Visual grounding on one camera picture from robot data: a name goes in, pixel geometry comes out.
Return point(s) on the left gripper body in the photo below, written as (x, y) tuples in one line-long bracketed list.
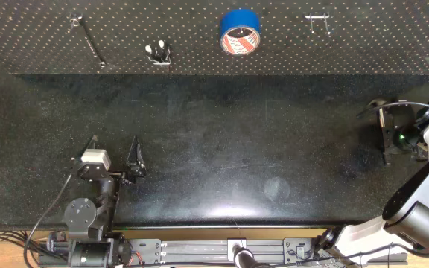
[(92, 173)]

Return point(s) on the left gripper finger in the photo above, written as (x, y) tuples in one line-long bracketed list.
[(91, 144), (136, 158)]

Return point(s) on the wrench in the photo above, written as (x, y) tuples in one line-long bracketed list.
[(89, 41)]

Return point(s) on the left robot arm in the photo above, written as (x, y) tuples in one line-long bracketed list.
[(80, 214)]

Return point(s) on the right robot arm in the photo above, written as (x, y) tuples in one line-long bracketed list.
[(415, 216)]

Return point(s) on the black pegboard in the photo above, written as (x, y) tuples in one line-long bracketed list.
[(367, 44)]

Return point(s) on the roll of blue tape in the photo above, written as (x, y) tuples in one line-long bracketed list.
[(240, 26)]

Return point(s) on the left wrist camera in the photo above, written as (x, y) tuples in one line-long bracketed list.
[(96, 158)]

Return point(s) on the mounting rail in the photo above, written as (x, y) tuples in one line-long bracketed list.
[(199, 249)]

